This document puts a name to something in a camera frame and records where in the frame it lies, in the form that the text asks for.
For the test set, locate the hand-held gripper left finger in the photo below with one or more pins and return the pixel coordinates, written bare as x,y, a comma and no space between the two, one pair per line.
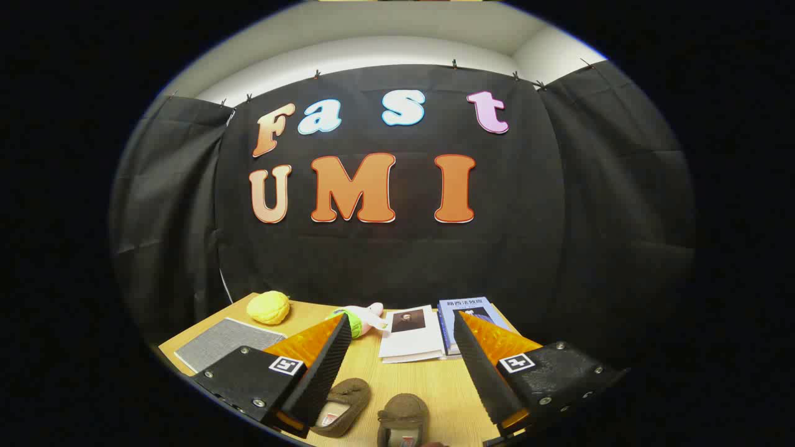
323,372

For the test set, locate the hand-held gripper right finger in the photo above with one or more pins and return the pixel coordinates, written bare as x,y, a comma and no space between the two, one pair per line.
481,372

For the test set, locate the brown fuzzy shoe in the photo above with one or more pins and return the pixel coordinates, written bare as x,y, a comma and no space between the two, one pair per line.
404,413
348,397

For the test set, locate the beige grey fabric storage box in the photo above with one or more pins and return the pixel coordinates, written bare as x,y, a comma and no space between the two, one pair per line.
227,343

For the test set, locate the blue book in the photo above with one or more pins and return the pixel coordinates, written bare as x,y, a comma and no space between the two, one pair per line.
466,308

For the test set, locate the green white plush toy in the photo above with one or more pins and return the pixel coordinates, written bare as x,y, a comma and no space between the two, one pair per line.
366,318

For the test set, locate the white book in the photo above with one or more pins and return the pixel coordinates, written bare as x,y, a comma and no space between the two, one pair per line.
413,341

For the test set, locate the yellow plush toy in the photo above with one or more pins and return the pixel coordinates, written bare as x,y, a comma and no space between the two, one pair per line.
268,307

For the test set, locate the black backdrop cloth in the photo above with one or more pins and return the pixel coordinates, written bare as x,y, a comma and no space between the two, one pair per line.
404,254

